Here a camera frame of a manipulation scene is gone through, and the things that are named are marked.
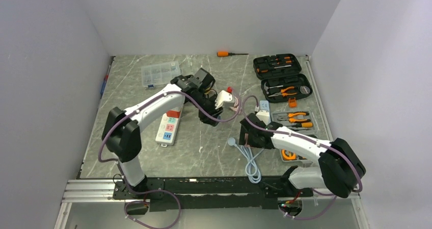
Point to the white long power strip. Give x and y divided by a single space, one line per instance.
167 130

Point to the orange tape measure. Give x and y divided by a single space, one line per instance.
288 156

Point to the pink cube socket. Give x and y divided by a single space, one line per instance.
246 141

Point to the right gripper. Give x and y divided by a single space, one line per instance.
251 142

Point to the light blue round plug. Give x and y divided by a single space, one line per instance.
231 141

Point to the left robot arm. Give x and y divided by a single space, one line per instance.
122 130

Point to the grey tool case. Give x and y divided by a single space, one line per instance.
301 121

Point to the light blue power strip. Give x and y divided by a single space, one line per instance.
264 105

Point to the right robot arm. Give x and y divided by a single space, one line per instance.
336 167

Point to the clear screw organizer box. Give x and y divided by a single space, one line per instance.
160 74

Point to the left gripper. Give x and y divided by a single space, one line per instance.
216 109

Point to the red cube adapter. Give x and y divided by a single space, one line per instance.
174 113

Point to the black tool case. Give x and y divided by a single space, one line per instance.
280 71

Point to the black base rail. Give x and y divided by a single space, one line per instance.
212 193

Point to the orange handled screwdriver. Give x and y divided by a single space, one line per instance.
227 54

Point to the orange handled pliers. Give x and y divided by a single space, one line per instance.
289 91

